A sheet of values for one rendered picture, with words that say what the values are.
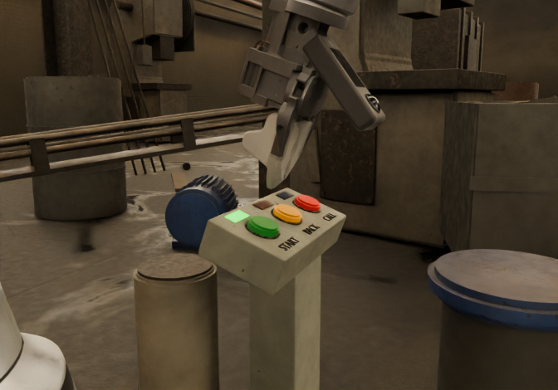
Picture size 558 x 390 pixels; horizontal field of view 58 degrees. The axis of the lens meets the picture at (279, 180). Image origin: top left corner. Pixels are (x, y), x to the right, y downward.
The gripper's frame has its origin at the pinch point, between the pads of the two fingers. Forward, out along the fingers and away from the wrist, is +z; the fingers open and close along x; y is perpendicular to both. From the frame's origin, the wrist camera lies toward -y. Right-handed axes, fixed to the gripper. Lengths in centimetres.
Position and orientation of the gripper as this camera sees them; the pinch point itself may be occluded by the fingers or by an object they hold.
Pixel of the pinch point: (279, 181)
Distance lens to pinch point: 60.0
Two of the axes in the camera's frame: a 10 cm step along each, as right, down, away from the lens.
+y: -8.5, -4.0, 3.3
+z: -3.1, 9.0, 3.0
